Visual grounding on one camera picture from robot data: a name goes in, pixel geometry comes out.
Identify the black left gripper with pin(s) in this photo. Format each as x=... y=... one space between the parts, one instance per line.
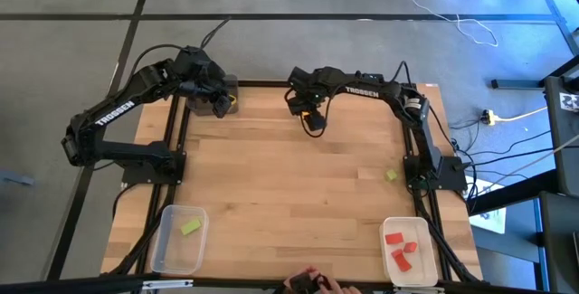
x=199 y=74

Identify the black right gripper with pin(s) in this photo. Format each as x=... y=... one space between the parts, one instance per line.
x=307 y=88

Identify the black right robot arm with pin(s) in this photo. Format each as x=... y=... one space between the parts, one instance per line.
x=362 y=91

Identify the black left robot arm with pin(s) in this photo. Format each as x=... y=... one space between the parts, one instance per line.
x=115 y=114

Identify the dark grey translucent bin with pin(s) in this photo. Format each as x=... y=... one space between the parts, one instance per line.
x=199 y=107

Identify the small green foam block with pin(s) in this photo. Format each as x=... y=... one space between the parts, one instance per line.
x=391 y=175

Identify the white yellow power plug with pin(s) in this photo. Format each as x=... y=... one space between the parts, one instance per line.
x=489 y=116

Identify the clear plastic bin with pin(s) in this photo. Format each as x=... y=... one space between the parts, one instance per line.
x=178 y=258

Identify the black handheld device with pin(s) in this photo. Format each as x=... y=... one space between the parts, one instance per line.
x=305 y=282

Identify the person's hand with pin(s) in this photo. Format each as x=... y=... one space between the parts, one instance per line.
x=339 y=286

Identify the black floor bar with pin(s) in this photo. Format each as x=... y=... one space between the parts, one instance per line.
x=515 y=84

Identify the grey floor tape piece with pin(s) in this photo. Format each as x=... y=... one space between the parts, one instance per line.
x=16 y=178

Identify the white bottom-right bin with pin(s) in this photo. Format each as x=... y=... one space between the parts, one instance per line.
x=425 y=267

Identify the white paper sheet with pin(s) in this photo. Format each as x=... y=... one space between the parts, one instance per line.
x=493 y=219

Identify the black diagonal floor beam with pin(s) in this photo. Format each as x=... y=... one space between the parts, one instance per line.
x=511 y=192

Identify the black gantry bar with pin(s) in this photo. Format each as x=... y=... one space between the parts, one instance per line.
x=68 y=286

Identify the dark grey cabinet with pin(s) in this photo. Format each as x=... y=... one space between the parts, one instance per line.
x=561 y=149

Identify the black white fiducial marker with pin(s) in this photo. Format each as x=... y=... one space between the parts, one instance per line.
x=570 y=102

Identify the dark grey cart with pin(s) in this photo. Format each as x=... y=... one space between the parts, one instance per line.
x=561 y=249

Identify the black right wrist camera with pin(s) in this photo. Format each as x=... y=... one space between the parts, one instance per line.
x=315 y=121

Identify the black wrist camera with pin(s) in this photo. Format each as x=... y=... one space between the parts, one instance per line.
x=222 y=105
x=315 y=121

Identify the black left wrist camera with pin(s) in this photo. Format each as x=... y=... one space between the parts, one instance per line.
x=222 y=105

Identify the black aluminium table frame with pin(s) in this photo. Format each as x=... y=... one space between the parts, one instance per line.
x=262 y=83

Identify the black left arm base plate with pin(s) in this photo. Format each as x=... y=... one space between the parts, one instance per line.
x=135 y=177

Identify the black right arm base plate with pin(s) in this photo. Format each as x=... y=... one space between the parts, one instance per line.
x=452 y=172

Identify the silver metal bracket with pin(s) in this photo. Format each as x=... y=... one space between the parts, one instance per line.
x=167 y=284

